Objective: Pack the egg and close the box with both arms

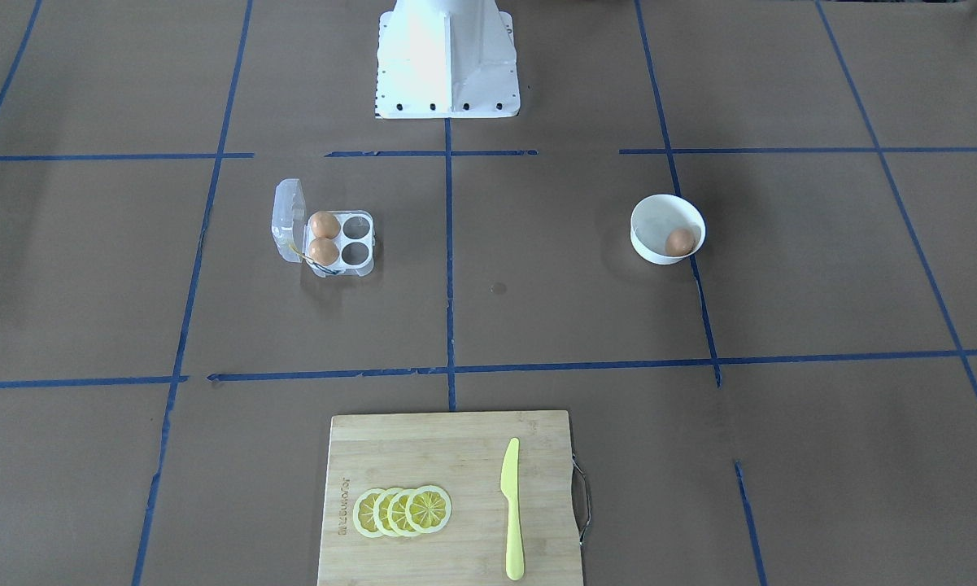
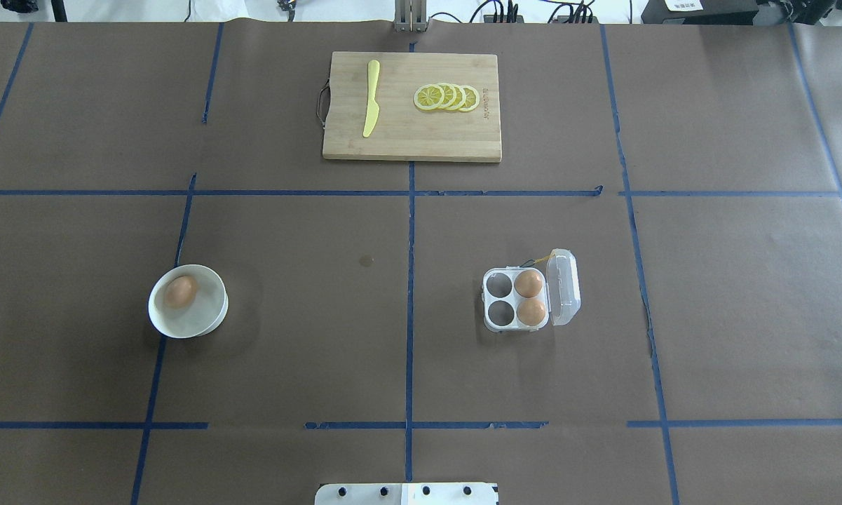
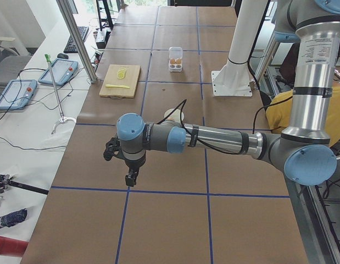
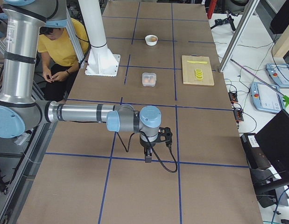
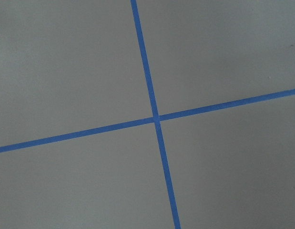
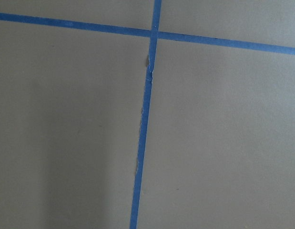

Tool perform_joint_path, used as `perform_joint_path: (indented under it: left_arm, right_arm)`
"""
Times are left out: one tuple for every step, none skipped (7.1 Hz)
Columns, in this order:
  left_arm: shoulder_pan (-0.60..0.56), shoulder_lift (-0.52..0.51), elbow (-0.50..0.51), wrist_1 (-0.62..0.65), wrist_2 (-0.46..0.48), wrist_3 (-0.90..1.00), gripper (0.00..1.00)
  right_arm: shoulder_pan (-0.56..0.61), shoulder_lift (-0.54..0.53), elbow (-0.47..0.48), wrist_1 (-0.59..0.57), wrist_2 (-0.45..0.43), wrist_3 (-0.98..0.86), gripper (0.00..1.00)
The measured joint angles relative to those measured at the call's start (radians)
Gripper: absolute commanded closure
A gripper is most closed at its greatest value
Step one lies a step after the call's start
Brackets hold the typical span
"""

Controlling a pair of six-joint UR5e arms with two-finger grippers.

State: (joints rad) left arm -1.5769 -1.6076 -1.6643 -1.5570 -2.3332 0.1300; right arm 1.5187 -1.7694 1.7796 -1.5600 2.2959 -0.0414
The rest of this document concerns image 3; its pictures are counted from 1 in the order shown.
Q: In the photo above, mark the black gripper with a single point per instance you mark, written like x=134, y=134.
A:
x=133, y=165

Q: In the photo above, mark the clear plastic egg box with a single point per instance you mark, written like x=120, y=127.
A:
x=175, y=52

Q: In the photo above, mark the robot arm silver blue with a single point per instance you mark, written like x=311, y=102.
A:
x=301, y=151

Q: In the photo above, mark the white bowl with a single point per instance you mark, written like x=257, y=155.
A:
x=174, y=115

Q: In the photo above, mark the yellow plastic knife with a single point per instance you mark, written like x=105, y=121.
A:
x=117, y=86

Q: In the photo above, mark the wooden cutting board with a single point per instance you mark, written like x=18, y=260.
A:
x=131, y=79

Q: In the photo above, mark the folded dark umbrella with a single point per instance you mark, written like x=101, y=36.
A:
x=13, y=218

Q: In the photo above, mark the black tripod clamp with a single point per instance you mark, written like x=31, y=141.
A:
x=6, y=181

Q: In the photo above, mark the blue teach pendant far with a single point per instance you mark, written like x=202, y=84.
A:
x=63, y=70

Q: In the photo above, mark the blue teach pendant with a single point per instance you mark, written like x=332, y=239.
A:
x=63, y=70
x=17, y=94

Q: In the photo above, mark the blue teach pendant near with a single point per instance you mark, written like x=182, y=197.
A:
x=17, y=94

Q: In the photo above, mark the computer mouse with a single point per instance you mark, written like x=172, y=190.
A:
x=62, y=56

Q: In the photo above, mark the red cylinder object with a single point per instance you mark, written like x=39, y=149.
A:
x=12, y=247

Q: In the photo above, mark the grabber stick green tip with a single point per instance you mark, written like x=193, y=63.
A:
x=63, y=119

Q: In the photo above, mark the grey office chair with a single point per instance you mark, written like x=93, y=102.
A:
x=11, y=62

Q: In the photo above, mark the white pedestal column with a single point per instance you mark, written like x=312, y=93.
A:
x=233, y=79

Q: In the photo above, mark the aluminium frame post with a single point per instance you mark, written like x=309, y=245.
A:
x=68, y=17

